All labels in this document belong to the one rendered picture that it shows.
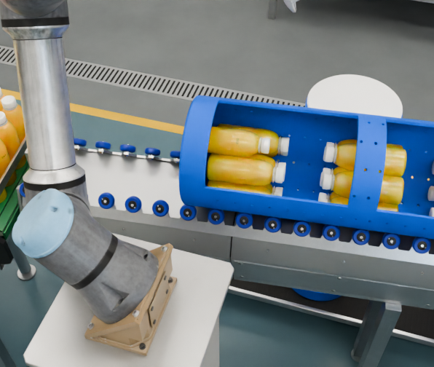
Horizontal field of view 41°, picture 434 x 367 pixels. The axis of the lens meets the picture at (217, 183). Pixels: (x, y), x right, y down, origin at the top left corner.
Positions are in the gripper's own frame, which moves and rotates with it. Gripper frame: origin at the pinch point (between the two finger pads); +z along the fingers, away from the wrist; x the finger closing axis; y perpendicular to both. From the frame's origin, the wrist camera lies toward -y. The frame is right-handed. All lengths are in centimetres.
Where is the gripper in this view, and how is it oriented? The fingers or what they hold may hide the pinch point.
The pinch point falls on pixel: (290, 6)
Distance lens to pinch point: 132.6
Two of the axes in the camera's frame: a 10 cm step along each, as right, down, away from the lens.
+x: 2.5, -6.7, 7.0
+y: 9.3, -0.4, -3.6
